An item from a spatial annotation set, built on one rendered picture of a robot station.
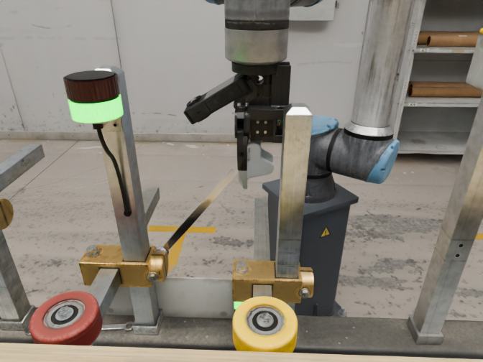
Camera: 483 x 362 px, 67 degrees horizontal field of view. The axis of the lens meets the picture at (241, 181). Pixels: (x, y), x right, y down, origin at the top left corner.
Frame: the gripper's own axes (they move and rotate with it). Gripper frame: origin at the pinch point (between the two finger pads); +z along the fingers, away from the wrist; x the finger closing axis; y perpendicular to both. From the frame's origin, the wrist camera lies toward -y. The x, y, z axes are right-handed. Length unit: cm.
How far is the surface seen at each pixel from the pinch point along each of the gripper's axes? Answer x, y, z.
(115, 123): -10.4, -16.2, -13.8
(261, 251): -2.1, 3.9, 13.6
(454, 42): 218, 138, 4
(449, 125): 258, 172, 77
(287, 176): -9.9, 6.8, -6.2
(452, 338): -8.8, 38.8, 26.9
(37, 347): -28.7, -22.2, 7.0
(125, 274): -10.6, -18.6, 12.0
